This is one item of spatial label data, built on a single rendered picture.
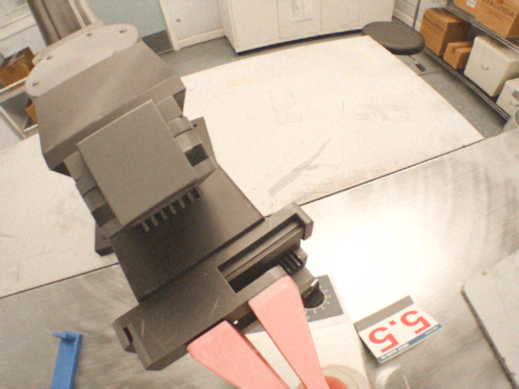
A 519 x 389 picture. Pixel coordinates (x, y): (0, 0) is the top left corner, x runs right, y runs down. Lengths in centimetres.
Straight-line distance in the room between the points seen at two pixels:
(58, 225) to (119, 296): 22
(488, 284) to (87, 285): 62
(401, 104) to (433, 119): 8
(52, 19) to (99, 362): 42
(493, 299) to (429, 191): 20
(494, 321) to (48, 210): 80
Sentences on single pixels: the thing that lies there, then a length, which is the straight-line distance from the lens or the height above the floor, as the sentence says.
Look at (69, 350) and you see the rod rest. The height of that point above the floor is 91.
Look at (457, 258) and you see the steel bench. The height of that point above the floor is 90.
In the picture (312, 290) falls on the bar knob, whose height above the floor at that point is 96.
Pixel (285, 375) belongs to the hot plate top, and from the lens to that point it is 31.
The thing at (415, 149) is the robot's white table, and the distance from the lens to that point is 59.
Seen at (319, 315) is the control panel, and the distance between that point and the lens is 34.
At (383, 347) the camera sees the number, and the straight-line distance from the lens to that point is 38.
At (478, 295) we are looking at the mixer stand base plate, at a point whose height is 91.
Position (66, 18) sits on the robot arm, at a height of 125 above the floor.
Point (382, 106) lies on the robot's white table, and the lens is 67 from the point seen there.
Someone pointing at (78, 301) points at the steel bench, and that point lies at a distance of 53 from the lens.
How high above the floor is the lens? 130
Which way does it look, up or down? 55 degrees down
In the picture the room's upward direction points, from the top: 10 degrees counter-clockwise
